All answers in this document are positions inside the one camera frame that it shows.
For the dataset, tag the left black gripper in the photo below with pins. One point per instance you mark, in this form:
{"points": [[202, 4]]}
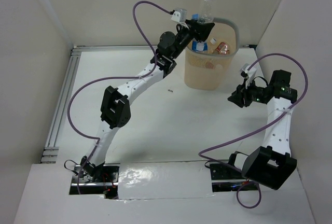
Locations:
{"points": [[195, 27]]}

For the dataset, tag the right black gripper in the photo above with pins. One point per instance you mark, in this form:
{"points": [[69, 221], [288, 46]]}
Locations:
{"points": [[237, 96]]}

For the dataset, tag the blue-labelled blue-capped bottle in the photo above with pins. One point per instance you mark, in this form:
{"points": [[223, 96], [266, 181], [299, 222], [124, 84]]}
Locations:
{"points": [[199, 46]]}

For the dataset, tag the small red-capped bottle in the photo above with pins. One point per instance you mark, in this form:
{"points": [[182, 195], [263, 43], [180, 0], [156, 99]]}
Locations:
{"points": [[221, 49]]}

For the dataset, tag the clear bottle front white cap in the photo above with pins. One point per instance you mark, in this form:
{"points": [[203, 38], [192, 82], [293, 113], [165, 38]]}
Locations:
{"points": [[213, 41]]}

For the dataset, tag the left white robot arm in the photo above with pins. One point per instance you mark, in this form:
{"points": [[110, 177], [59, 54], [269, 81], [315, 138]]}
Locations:
{"points": [[116, 102]]}

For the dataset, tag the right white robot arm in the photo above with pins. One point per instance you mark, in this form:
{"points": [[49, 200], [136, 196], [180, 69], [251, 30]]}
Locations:
{"points": [[270, 164]]}

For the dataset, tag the beige mesh waste bin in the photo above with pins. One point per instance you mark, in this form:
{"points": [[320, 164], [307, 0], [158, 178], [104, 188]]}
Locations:
{"points": [[205, 71]]}

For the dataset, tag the glossy white tape sheet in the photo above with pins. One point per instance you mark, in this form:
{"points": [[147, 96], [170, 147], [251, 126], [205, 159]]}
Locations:
{"points": [[164, 180]]}

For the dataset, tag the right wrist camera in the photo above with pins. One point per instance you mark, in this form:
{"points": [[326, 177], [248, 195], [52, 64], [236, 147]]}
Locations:
{"points": [[248, 73]]}

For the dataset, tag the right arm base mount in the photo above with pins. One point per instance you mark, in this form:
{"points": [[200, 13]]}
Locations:
{"points": [[225, 179]]}

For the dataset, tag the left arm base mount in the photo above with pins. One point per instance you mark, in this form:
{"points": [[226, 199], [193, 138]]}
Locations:
{"points": [[106, 183]]}

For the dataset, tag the aluminium frame rail left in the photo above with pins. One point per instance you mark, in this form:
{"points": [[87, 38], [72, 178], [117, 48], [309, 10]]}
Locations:
{"points": [[51, 149]]}

